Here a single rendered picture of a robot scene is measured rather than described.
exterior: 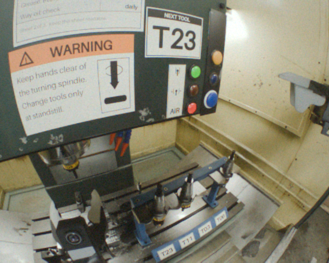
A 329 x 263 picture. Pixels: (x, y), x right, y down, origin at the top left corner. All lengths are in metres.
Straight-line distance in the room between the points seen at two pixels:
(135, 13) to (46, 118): 0.17
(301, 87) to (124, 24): 0.27
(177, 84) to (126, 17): 0.12
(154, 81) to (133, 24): 0.08
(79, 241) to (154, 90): 0.24
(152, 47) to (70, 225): 0.26
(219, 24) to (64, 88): 0.26
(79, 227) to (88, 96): 0.17
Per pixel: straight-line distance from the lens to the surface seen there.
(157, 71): 0.23
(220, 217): 0.88
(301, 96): 0.29
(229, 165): 0.65
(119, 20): 0.21
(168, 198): 0.55
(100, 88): 0.20
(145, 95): 0.23
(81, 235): 0.24
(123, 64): 0.21
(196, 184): 0.61
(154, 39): 0.22
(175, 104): 0.26
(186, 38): 0.25
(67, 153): 0.39
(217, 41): 0.30
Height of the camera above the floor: 1.66
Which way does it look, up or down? 29 degrees down
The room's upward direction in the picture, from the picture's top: 3 degrees clockwise
